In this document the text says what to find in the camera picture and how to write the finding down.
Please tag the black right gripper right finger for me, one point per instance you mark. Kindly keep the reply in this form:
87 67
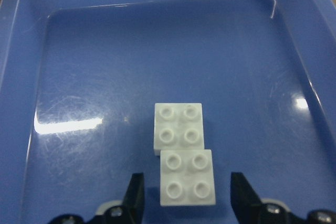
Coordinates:
244 201

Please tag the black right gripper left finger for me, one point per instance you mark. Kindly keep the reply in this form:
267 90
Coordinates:
132 206

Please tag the white block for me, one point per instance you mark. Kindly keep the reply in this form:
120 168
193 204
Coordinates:
178 126
187 178

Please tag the blue plastic tray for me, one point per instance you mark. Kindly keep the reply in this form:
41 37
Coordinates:
80 78

